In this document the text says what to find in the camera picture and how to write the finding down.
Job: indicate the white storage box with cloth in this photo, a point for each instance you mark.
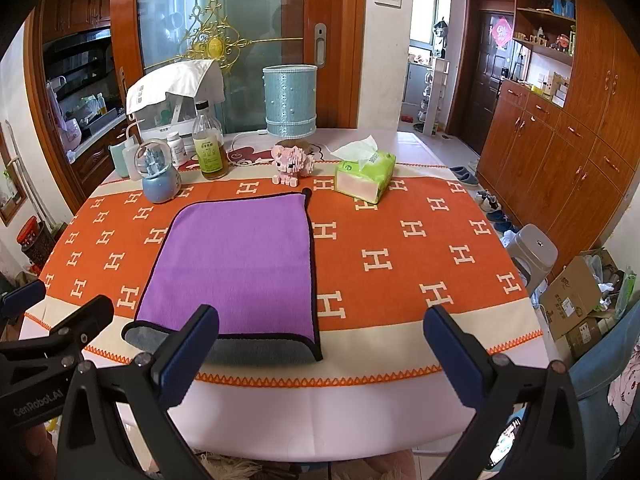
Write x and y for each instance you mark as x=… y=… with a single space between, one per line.
x=163 y=101

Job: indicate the orange H-pattern table runner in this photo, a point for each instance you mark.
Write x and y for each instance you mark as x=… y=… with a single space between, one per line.
x=327 y=290

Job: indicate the cardboard box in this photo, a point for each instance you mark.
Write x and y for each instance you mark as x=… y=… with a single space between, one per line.
x=579 y=305

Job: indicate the glass sliding door wooden frame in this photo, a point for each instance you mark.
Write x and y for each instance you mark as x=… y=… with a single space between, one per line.
x=244 y=37

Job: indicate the white plastic stool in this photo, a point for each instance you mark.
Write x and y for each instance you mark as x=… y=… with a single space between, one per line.
x=533 y=254

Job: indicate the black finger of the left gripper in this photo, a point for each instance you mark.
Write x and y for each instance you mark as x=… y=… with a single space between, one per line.
x=21 y=299
x=69 y=337

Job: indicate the light blue table lamp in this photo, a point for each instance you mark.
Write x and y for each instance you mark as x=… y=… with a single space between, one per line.
x=290 y=92

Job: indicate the dark entrance door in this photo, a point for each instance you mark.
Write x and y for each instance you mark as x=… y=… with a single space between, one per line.
x=493 y=64

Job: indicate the small white pill bottle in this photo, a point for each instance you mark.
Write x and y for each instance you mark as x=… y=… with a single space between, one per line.
x=177 y=148

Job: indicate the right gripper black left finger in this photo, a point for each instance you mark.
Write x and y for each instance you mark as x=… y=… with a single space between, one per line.
x=93 y=443

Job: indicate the pink brick pig figure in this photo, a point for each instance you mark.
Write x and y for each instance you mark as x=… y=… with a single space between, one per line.
x=292 y=164

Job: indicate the wooden cabinet wall unit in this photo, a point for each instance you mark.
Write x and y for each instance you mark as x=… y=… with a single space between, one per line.
x=565 y=164

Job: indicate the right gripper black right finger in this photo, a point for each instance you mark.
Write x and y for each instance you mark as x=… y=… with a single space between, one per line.
x=549 y=444

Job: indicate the green tissue pack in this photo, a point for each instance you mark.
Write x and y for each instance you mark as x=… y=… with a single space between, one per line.
x=363 y=171

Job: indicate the blue snow globe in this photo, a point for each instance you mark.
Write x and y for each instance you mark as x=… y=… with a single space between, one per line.
x=161 y=181

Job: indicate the purple and grey towel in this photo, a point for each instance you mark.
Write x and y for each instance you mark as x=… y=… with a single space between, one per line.
x=252 y=259

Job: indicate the glass bottle green label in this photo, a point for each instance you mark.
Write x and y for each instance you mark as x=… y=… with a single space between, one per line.
x=209 y=143

